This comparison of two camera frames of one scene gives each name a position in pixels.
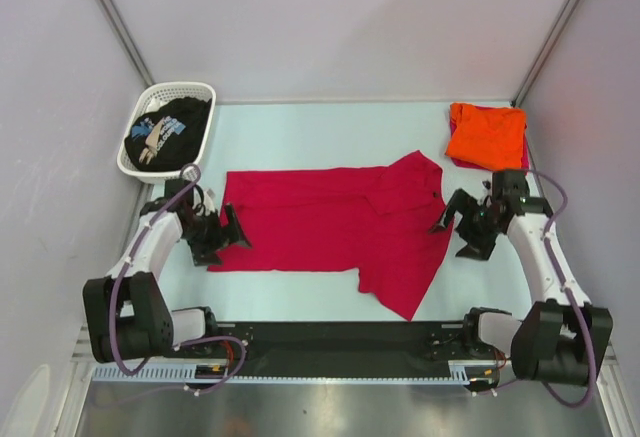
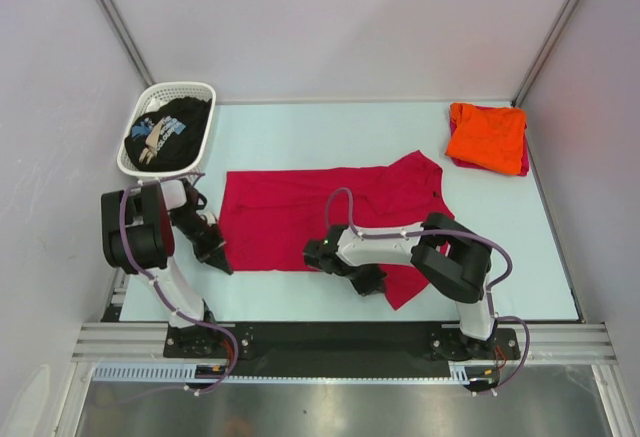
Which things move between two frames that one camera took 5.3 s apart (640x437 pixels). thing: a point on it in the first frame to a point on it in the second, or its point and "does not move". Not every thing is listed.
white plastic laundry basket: x=168 y=129 does not move
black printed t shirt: x=168 y=138 does not move
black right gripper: x=479 y=247 to x=374 y=283
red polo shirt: x=385 y=221 does not move
